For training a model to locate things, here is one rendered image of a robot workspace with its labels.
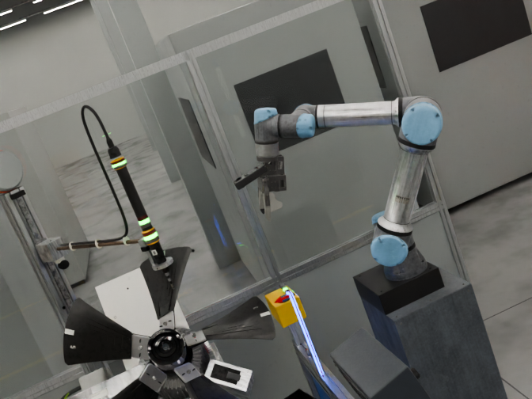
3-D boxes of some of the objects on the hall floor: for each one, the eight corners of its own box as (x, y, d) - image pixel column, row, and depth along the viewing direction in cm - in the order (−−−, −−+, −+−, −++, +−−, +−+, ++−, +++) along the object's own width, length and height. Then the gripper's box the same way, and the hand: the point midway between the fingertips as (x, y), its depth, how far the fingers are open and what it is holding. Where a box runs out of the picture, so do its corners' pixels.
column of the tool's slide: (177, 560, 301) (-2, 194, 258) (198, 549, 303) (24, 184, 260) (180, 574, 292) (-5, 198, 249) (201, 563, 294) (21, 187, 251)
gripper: (287, 158, 213) (290, 222, 219) (277, 150, 227) (279, 210, 233) (261, 161, 212) (264, 224, 217) (252, 152, 226) (255, 212, 231)
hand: (264, 214), depth 224 cm, fingers open, 8 cm apart
